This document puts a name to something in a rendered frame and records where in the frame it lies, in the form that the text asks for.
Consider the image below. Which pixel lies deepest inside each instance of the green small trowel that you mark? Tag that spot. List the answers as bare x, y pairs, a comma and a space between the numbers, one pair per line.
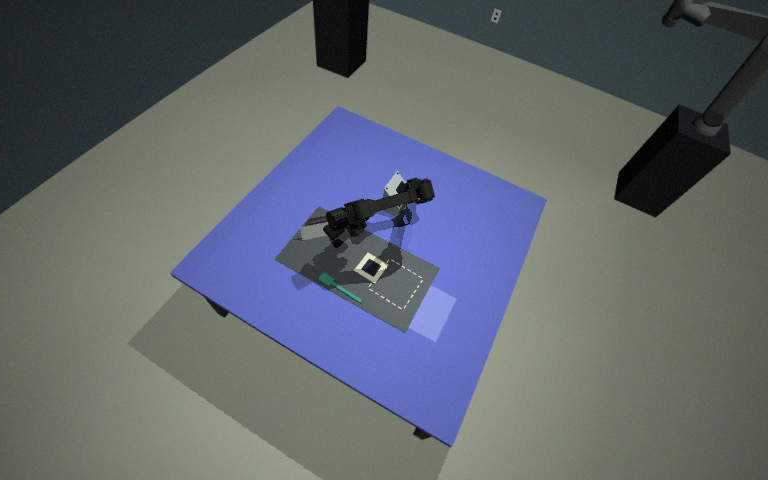
328, 280

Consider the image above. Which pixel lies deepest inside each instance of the cream square tile with dark square centre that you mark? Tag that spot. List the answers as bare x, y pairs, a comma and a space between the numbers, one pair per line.
371, 268

